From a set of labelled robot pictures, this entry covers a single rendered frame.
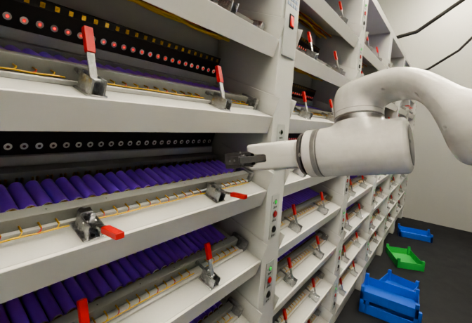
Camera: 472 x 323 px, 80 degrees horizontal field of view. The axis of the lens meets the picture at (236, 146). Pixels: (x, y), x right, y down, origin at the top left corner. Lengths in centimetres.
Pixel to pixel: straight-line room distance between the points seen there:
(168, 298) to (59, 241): 28
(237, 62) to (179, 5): 34
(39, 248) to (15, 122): 15
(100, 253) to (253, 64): 56
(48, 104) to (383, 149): 43
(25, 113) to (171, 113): 20
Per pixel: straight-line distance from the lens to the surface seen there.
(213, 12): 57
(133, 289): 61
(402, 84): 45
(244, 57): 80
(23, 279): 43
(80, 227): 45
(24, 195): 49
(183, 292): 66
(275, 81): 74
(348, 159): 46
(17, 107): 38
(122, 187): 54
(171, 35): 75
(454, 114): 41
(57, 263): 43
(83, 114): 40
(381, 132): 46
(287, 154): 49
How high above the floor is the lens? 111
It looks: 5 degrees down
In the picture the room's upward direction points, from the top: 4 degrees clockwise
